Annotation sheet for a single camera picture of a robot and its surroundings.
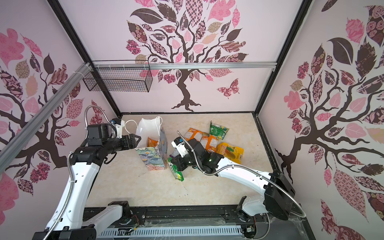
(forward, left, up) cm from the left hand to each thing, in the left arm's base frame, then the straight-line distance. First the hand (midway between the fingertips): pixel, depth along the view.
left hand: (135, 141), depth 73 cm
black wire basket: (+67, +34, -9) cm, 76 cm away
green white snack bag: (-13, -22, -11) cm, 27 cm away
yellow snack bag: (+4, -54, -19) cm, 57 cm away
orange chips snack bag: (+11, -2, -19) cm, 22 cm away
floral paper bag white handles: (-4, -10, 0) cm, 10 cm away
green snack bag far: (+23, -48, -21) cm, 57 cm away
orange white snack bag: (+21, -29, -22) cm, 42 cm away
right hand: (-7, -18, -5) cm, 20 cm away
